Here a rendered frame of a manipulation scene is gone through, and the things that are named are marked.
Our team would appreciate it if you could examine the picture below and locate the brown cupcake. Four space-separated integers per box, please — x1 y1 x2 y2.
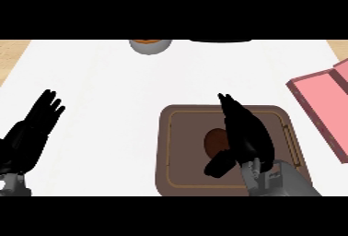
201 127 231 159

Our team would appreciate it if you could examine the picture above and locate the brown tray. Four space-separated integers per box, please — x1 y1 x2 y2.
154 104 312 197

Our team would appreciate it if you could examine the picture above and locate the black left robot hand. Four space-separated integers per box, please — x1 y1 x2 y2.
0 88 66 176

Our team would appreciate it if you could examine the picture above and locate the grey bowl with orange contents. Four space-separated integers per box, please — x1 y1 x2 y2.
128 39 173 56

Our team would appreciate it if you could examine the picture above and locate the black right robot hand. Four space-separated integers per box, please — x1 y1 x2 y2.
201 92 275 179

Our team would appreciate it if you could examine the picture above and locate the black flat object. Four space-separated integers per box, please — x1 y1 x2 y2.
187 39 253 43

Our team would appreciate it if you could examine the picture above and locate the pink cardboard box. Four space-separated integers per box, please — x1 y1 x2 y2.
286 58 348 165

